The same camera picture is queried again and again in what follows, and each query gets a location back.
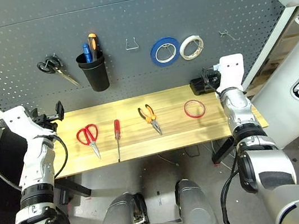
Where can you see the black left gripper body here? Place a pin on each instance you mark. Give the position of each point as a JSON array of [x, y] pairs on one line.
[[48, 119]]

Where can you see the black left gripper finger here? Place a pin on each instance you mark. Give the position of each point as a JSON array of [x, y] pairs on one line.
[[35, 114], [60, 110]]

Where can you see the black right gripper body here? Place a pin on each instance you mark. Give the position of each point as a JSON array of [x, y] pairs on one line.
[[211, 79]]

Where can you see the red tape roll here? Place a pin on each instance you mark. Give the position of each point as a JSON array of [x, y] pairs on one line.
[[185, 110]]

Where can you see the orange black needle-nose pliers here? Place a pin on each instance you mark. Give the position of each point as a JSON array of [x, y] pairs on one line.
[[153, 120]]

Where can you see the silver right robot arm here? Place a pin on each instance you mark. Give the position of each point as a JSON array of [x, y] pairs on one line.
[[240, 109]]

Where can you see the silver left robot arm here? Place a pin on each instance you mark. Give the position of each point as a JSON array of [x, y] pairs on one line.
[[35, 164]]

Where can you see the dark grey pegboard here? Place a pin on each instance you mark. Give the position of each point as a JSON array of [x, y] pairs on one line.
[[149, 4]]

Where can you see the black plastic tool case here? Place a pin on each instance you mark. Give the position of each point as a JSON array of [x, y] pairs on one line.
[[197, 87]]

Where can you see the white tape roll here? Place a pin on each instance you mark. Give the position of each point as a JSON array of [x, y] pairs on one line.
[[182, 52]]

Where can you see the metal peg hook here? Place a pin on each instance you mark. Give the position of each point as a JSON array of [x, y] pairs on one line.
[[223, 32]]

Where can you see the black plastic cup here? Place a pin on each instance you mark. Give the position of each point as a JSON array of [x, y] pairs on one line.
[[98, 77]]

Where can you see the blue tape roll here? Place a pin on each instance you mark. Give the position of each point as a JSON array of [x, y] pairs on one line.
[[153, 55]]

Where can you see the black table leg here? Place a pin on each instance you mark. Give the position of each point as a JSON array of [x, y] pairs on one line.
[[222, 150], [76, 187]]

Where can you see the white rounded machine body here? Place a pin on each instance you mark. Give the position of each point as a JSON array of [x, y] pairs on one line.
[[280, 114]]

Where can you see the silver left robot leg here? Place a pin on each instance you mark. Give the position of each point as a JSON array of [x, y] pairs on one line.
[[120, 213]]

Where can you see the silver robot leg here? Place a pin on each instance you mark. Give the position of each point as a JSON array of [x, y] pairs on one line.
[[195, 204], [120, 213]]

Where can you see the silver right robot leg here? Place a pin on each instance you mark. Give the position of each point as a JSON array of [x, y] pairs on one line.
[[195, 204]]

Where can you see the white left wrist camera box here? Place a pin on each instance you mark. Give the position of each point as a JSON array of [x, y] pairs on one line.
[[20, 121]]

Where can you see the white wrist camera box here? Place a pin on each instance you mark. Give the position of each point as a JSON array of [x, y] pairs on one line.
[[20, 121], [231, 73]]

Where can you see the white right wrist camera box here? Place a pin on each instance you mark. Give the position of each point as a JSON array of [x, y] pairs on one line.
[[231, 73]]

